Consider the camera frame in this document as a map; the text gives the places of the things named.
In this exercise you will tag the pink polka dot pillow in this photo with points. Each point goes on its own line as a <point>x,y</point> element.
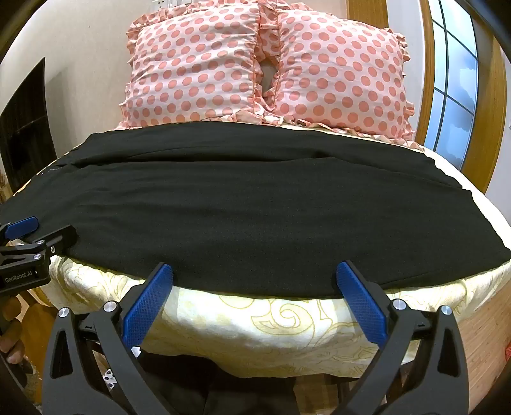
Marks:
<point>191,68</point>
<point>339,72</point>

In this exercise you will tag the black pants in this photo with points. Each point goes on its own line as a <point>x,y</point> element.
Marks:
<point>255,219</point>

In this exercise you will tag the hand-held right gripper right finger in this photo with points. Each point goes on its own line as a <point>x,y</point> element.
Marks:
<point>361,307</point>

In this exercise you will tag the person's left hand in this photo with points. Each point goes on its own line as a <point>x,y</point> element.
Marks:
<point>10,335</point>

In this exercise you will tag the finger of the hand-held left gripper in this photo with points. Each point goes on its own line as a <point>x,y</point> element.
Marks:
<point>22,228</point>
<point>60,237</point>

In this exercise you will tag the round bed with yellow sheet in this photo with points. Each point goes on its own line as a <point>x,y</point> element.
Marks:
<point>239,327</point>

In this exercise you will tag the white wall socket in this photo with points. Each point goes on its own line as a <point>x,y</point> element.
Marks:
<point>165,4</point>

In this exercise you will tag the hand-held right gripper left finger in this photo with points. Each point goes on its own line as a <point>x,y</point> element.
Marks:
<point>145,307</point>

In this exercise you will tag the dark cabinet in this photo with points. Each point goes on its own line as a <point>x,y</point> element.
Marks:
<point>24,131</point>

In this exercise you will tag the wooden framed arched window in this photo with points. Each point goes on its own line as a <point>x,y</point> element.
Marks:
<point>459,60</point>

